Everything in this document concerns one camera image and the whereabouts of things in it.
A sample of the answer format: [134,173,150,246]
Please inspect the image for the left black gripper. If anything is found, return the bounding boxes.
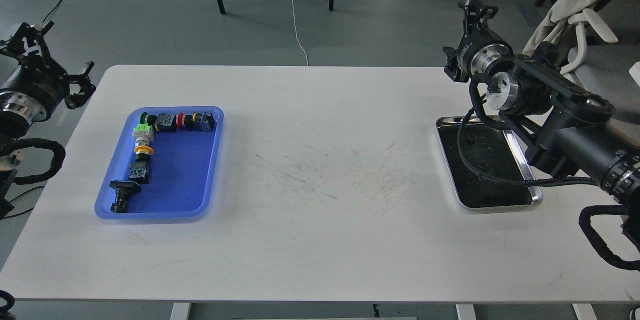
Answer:
[442,0,514,83]

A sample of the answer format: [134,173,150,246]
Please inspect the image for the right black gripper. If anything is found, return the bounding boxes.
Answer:
[0,21,96,122]

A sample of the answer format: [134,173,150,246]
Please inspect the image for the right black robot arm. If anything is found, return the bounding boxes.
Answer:
[0,21,96,219]

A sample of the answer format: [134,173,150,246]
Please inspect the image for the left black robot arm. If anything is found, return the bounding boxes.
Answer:
[442,0,640,270]

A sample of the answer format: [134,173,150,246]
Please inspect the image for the silver metal tray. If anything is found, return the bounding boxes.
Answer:
[435,117,543,212]

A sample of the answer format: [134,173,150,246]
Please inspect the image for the blue plastic tray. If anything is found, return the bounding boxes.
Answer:
[94,106,224,220]

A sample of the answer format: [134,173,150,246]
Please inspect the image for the chair with beige cloth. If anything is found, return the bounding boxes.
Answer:
[523,0,639,122]

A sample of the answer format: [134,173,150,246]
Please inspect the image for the black green contact block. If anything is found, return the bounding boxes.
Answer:
[127,161,151,184]

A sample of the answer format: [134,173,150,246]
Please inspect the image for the blue black contact block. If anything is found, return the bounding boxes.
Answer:
[191,112,216,132]

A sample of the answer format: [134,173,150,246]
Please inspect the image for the white green switch block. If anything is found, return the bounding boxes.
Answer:
[132,123,154,145]

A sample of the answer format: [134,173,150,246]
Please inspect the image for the yellow push button switch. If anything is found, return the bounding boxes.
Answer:
[134,142,154,162]

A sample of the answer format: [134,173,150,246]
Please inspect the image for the black switch contact block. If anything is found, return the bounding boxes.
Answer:
[153,113,178,133]

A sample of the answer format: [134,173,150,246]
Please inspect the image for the red push button switch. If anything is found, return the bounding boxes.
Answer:
[176,112,194,130]

